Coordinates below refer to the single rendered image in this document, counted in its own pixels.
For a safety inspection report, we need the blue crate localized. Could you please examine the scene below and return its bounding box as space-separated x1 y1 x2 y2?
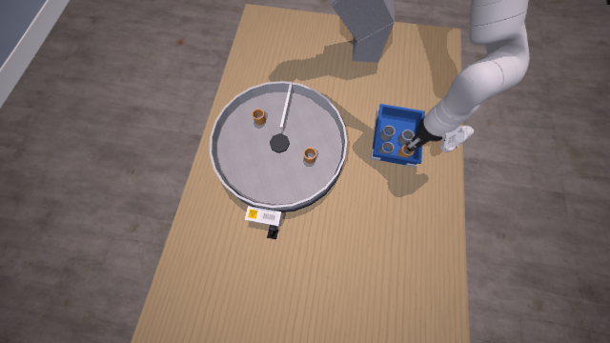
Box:
370 105 425 168

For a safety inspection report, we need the bronze bushing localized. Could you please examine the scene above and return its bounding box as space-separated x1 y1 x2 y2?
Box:
304 148 316 164
397 145 414 158
252 109 266 125

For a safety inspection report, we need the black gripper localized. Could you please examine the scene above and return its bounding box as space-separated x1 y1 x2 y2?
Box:
405 116 442 151

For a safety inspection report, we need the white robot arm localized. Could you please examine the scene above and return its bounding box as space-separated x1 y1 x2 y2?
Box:
423 0 529 152

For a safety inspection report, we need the grey metal sleeve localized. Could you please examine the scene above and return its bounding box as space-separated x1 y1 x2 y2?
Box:
378 142 394 154
397 130 415 145
380 126 396 141

